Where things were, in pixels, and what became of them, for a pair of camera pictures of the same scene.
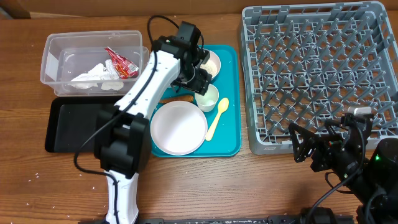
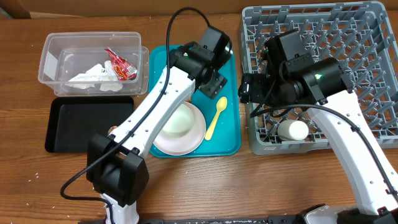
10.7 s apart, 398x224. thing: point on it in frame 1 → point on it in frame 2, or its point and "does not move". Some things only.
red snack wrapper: x=124 y=69 does not move
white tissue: x=104 y=76 does not move
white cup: x=207 y=102 → x=293 y=129
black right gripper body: x=346 y=159 → x=270 y=89
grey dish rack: x=304 y=63 does not move
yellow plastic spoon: x=222 y=106 does not move
